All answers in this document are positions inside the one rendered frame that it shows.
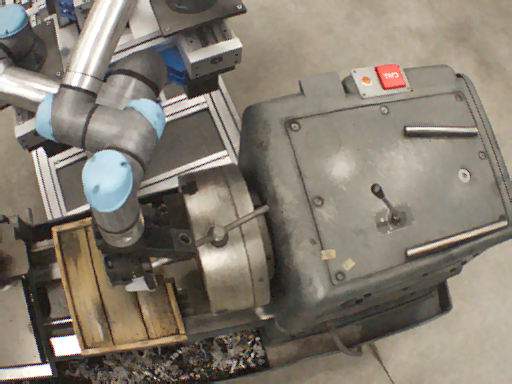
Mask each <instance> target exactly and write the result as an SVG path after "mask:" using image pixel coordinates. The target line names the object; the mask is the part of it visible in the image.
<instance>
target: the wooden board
mask: <svg viewBox="0 0 512 384"><path fill-rule="evenodd" d="M91 218H92V217H91ZM91 218H87V219H84V220H81V221H78V222H76V221H74V222H70V223H67V224H64V225H60V226H58V225H57V226H54V227H52V231H53V238H54V244H55V249H56V255H57V260H58V266H59V269H60V271H61V273H60V274H61V277H62V282H63V287H64V291H65V295H66V299H67V301H68V306H69V312H70V315H71V318H73V319H72V323H73V328H74V330H75V334H76V339H77V341H78V344H79V349H80V352H81V353H82V356H83V355H86V356H87V355H92V354H98V353H100V354H101V353H107V352H113V351H115V352H116V351H123V350H125V349H126V350H129V349H135V348H141V347H148V346H153V345H157V344H159V345H161V344H164V343H167V344H168V343H170V342H178V341H181V340H188V336H187V332H186V331H185V328H184V324H183V319H182V316H181V312H180V311H179V308H178V304H177V299H176V295H175V292H174V289H173V287H172V283H169V284H166V281H165V278H164V276H161V275H159V274H158V275H155V277H156V280H157V281H156V283H157V290H155V292H154V291H152V292H149V291H146V290H145V291H142V290H139V291H133V292H131V291H128V290H126V287H125V286H128V285H129V284H131V283H132V282H131V283H128V284H124V285H123V284H121V285H118V286H117V287H114V288H113V289H110V288H109V286H108V283H109V282H110V280H109V278H108V276H107V274H106V272H105V266H104V263H103V257H102V253H101V250H98V249H97V246H96V242H95V238H94V234H93V229H92V223H91ZM75 224H76V225H77V224H78V225H77V226H76V225H75ZM89 227H90V228H89ZM86 228H87V230H88V231H87V232H86V231H84V230H86ZM79 230H80V231H79ZM68 232H69V233H68ZM83 232H84V233H83ZM90 232H91V233H90ZM67 233H68V234H67ZM72 233H73V234H72ZM87 233H88V237H87ZM60 234H61V235H62V236H61V237H62V238H61V237H60ZM63 234H65V236H66V237H65V236H64V235H63ZM81 234H82V235H81ZM68 235H69V237H67V236H68ZM85 236H86V237H85ZM71 237H72V238H71ZM75 237H76V238H75ZM68 239H69V241H68ZM88 239H89V242H88ZM62 241H64V242H62ZM70 241H71V242H70ZM63 244H64V245H65V244H66V245H65V246H63ZM89 244H90V248H89ZM71 245H72V246H71ZM63 247H64V249H67V250H64V249H63ZM76 247H77V248H76ZM68 249H69V251H68ZM90 250H91V252H90ZM81 254H82V255H81ZM91 254H92V255H93V256H92V258H91ZM76 255H77V256H76ZM58 256H59V257H58ZM66 258H67V259H66ZM88 258H90V259H88ZM65 259H66V261H65ZM92 259H93V263H92ZM90 260H91V263H92V264H91V263H90ZM73 261H74V262H75V263H74V262H73ZM66 262H67V263H66ZM94 263H95V264H94ZM93 265H94V266H93ZM66 266H67V267H66ZM68 267H69V268H68ZM66 268H68V269H66ZM95 271H96V273H95ZM96 274H97V278H96ZM159 276H160V278H159ZM161 277H162V278H161ZM97 279H98V282H97ZM158 280H159V281H158ZM162 280H163V283H161V282H162ZM160 281H161V282H160ZM110 283H111V282H110ZM160 283H161V286H159V285H160ZM98 284H99V288H98ZM165 285H166V286H165ZM162 287H163V288H162ZM158 288H159V289H158ZM99 289H100V291H99ZM163 289H164V290H165V291H166V292H165V291H164V290H163ZM136 292H137V294H136ZM153 292H154V293H153ZM146 293H147V294H146ZM165 294H166V295H165ZM101 295H102V297H101ZM137 295H138V298H139V302H138V298H137ZM157 295H158V296H157ZM163 295H165V296H164V298H163ZM150 297H152V298H150ZM165 297H166V299H165ZM167 297H168V298H167ZM144 298H146V299H144ZM102 299H103V302H102ZM147 299H148V300H147ZM167 299H168V300H167ZM165 300H167V301H165ZM140 301H141V303H142V304H143V303H144V304H143V305H142V304H141V303H140ZM147 301H148V303H149V304H148V307H147ZM162 301H164V302H162ZM168 301H169V302H168ZM166 302H167V303H166ZM103 303H104V307H103ZM139 303H140V307H139ZM156 304H157V305H156ZM160 304H161V305H160ZM169 305H170V306H169ZM176 305H177V307H176ZM107 306H108V307H107ZM156 306H157V308H158V310H157V309H156ZM166 306H167V307H166ZM150 307H152V308H154V309H152V308H150ZM161 307H163V308H161ZM168 307H169V308H168ZM111 308H112V309H111ZM139 308H142V309H139ZM146 308H147V309H146ZM164 308H165V309H164ZM171 308H172V309H171ZM104 309H105V310H104ZM138 309H139V310H138ZM148 309H149V310H148ZM155 309H156V310H155ZM140 310H141V311H140ZM142 311H143V314H144V320H145V324H144V320H143V316H142ZM161 311H163V312H161ZM165 311H166V312H165ZM102 312H103V313H102ZM153 312H154V313H153ZM168 312H169V313H170V315H171V316H170V315H169V314H167V313H168ZM171 312H172V313H171ZM90 313H91V314H92V315H90ZM106 313H107V317H104V316H106ZM113 313H114V314H113ZM157 313H158V314H157ZM164 313H165V314H164ZM79 314H80V315H79ZM99 315H101V316H99ZM178 315H179V316H178ZM86 316H87V317H86ZM98 316H99V317H98ZM102 316H103V317H104V318H102ZM108 316H109V317H108ZM149 316H150V317H149ZM156 316H159V317H156ZM74 317H75V318H74ZM78 317H79V318H78ZM96 317H98V318H96ZM171 317H172V318H171ZM93 318H94V319H93ZM101 318H102V320H103V321H102V320H101ZM107 318H108V319H109V320H108V321H109V325H108V321H107ZM141 318H142V320H140V319H141ZM162 318H163V319H162ZM166 318H167V319H170V320H167V319H166ZM91 319H92V320H91ZM112 319H113V321H111V320H112ZM171 319H172V320H173V321H174V323H173V322H172V320H171ZM79 320H82V321H81V322H80V321H79ZM132 320H133V322H130V321H132ZM166 320H167V321H166ZM118 321H119V322H118ZM156 321H157V322H156ZM91 322H92V323H91ZM98 322H99V323H98ZM114 322H117V323H115V324H116V325H115V324H113V323H114ZM147 322H148V323H147ZM162 322H164V323H165V325H164V324H163V323H162ZM168 322H170V323H171V324H169V323H168ZM80 323H81V324H80ZM105 323H106V324H105ZM138 323H139V324H138ZM167 323H168V324H167ZM100 324H101V325H100ZM103 324H104V326H102V325H103ZM143 324H144V325H146V324H147V325H146V327H148V328H145V326H144V325H143ZM173 324H174V325H173ZM83 325H84V326H83ZM85 325H86V326H85ZM161 325H162V326H163V328H165V327H167V326H168V325H169V326H168V327H167V328H166V329H162V332H163V333H161V328H160V327H161ZM88 326H89V328H87V327H88ZM110 326H111V327H110ZM112 326H113V327H112ZM170 326H171V328H170ZM176 327H177V331H176V332H175V333H174V334H173V332H174V331H175V330H176V329H175V328H176ZM105 328H106V329H105ZM110 328H111V329H112V330H111V331H110ZM143 328H144V329H143ZM168 328H170V329H169V332H168V331H166V330H168ZM98 329H99V330H98ZM100 329H101V330H100ZM107 329H108V330H107ZM147 329H149V330H148V333H147ZM172 329H173V330H172ZM89 330H90V331H89ZM170 330H171V331H170ZM105 331H107V332H106V333H105V334H104V332H105ZM108 331H110V333H111V332H112V335H111V334H110V333H109V332H108ZM132 331H133V332H132ZM149 331H150V332H149ZM144 332H146V334H144ZM83 333H85V334H83ZM89 333H90V334H89ZM91 333H92V334H91ZM136 333H137V334H138V336H137V334H136ZM149 333H150V334H151V336H149V338H150V339H149V338H148V334H149ZM168 333H170V334H168ZM150 334H149V335H150ZM172 334H173V335H172ZM169 335H170V336H169ZM93 336H94V337H93ZM112 336H113V338H112ZM86 337H87V338H88V339H87V338H86ZM92 337H93V339H92ZM123 337H124V338H123ZM131 337H132V338H131ZM151 337H152V338H153V339H151ZM85 338H86V339H85ZM111 338H112V339H111ZM134 338H135V339H136V341H135V340H134ZM144 338H145V339H144ZM94 339H95V340H94ZM113 339H114V340H113ZM115 339H117V342H118V343H117V342H116V340H115ZM125 339H126V341H125ZM130 339H131V340H130ZM142 339H143V340H142ZM164 339H165V340H164ZM80 340H81V341H80ZM84 340H85V341H84ZM86 340H87V341H86ZM100 340H101V342H100ZM106 340H107V341H106ZM102 341H103V342H102ZM105 341H106V343H105ZM111 341H112V342H111ZM114 341H115V343H114ZM132 341H133V342H132ZM85 342H86V343H85ZM87 342H88V344H89V345H88V344H87ZM92 342H94V343H95V344H94V343H93V344H92ZM97 342H98V344H96V343H97ZM99 342H100V343H101V344H100V343H99ZM110 343H111V344H110ZM99 344H100V346H98V345H99ZM132 344H133V345H132ZM92 345H93V346H94V347H93V346H92ZM88 346H89V347H88ZM90 346H91V347H90ZM106 347H107V348H106ZM116 348H117V349H116ZM99 349H100V350H101V352H100V350H99Z"/></svg>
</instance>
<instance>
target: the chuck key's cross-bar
mask: <svg viewBox="0 0 512 384"><path fill-rule="evenodd" d="M267 211H269V207H268V205H264V206H262V207H260V208H258V209H256V210H254V211H253V212H251V213H249V214H246V215H244V216H242V217H240V218H238V219H236V221H234V222H233V223H231V224H229V225H226V226H224V227H223V228H224V229H225V233H226V232H229V231H231V230H233V229H235V228H237V227H239V226H240V225H242V224H244V223H246V222H249V221H251V220H253V218H255V217H257V216H259V215H260V214H262V213H264V212H267ZM213 239H215V237H214V235H213V232H212V233H211V234H209V235H207V236H205V237H203V238H201V239H199V240H197V241H195V243H196V248H198V247H200V246H202V245H203V244H205V243H207V242H209V241H211V240H213ZM172 259H173V258H160V259H158V260H156V261H154V262H152V267H153V268H157V267H159V266H161V265H163V264H165V263H166V262H168V261H170V260H172Z"/></svg>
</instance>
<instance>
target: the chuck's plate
mask: <svg viewBox="0 0 512 384"><path fill-rule="evenodd" d="M219 167H220V169H221V170H222V172H223V175H224V177H225V180H226V182H227V186H228V189H230V192H231V195H232V199H233V203H234V206H235V210H236V214H237V217H238V218H240V217H242V216H244V215H246V214H249V213H251V212H253V211H254V207H253V204H252V199H251V196H250V193H249V190H248V187H246V184H245V181H244V178H243V176H242V173H241V171H240V169H239V168H238V166H237V165H236V163H235V162H230V163H225V165H220V166H219ZM240 230H241V234H242V238H243V243H244V248H245V251H246V252H247V257H248V262H249V267H250V272H251V278H252V284H253V291H254V307H257V306H261V305H264V304H268V303H269V301H270V285H269V277H268V270H267V264H266V259H265V254H264V249H263V244H262V239H261V235H260V230H259V226H258V223H257V218H256V217H255V218H253V220H251V221H249V222H246V223H244V224H242V225H240Z"/></svg>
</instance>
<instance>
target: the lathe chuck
mask: <svg viewBox="0 0 512 384"><path fill-rule="evenodd" d="M177 180H178V187H179V192H182V188H181V186H186V184H187V183H192V184H194V183H195V185H196V188H197V192H196V194H194V195H189V194H185V195H184V201H185V207H186V212H187V216H188V221H189V226H190V231H191V232H192V235H193V239H195V241H197V240H199V239H201V238H203V237H205V236H207V235H209V234H210V232H211V231H212V230H213V229H214V228H215V227H216V226H222V227H224V226H226V225H229V224H231V223H233V222H234V221H236V219H238V217H237V214H236V210H235V206H234V203H233V199H232V195H231V192H230V189H228V186H227V182H226V180H225V177H224V175H223V172H222V170H221V169H220V167H219V166H215V167H211V168H207V169H201V170H197V171H192V172H188V173H184V174H179V175H178V176H177ZM226 233H227V239H226V241H224V242H223V243H222V244H220V245H215V244H213V243H212V242H211V241H209V242H207V243H205V244H203V245H202V246H200V247H198V248H197V252H196V253H195V254H194V257H195V258H197V259H198V263H199V267H200V271H201V275H203V279H204V283H205V287H206V291H207V295H208V299H209V302H210V305H211V306H212V307H210V310H211V313H212V314H213V315H214V316H215V315H216V316H219V315H222V314H226V313H230V312H234V311H238V310H239V311H242V310H246V309H249V308H253V307H254V291H253V284H252V278H251V272H250V267H249V262H248V257H247V252H246V251H245V248H244V243H243V238H242V234H241V230H240V226H239V227H237V228H235V229H233V230H231V231H229V232H226ZM223 308H225V309H226V310H225V311H223V312H219V313H218V312H217V313H213V311H214V312H216V311H218V310H219V309H223ZM212 310H213V311H212Z"/></svg>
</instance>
